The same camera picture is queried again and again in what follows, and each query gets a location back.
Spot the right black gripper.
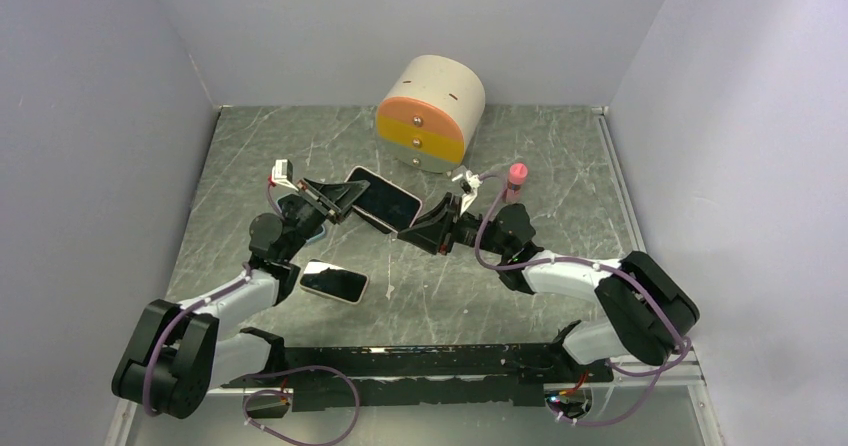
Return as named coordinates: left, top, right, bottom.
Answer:
left=398, top=193, right=510, bottom=257

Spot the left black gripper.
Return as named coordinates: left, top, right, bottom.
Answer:
left=280, top=176, right=371, bottom=261

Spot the phone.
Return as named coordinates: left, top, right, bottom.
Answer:
left=347, top=166, right=423, bottom=234
left=299, top=259, right=369, bottom=305
left=276, top=194, right=327, bottom=246

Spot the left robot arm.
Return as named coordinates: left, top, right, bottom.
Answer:
left=111, top=179, right=369, bottom=419

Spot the phone in blue case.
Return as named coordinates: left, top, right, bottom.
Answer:
left=276, top=194, right=327, bottom=246

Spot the phone in cream case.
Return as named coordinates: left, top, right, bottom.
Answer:
left=299, top=259, right=369, bottom=305

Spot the pink capped marker tube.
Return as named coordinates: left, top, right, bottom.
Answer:
left=503, top=162, right=529, bottom=204

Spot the round pastel drawer cabinet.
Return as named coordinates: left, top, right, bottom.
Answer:
left=375, top=55, right=486, bottom=173

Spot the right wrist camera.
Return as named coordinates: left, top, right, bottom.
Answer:
left=450, top=166, right=483, bottom=215

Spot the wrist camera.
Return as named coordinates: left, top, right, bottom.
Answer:
left=269, top=159, right=297, bottom=189
left=450, top=166, right=483, bottom=215

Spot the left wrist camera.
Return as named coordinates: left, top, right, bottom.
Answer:
left=269, top=159, right=297, bottom=189

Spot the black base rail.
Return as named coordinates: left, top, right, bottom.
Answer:
left=229, top=343, right=614, bottom=412

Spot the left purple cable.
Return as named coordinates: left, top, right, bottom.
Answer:
left=141, top=177, right=362, bottom=446

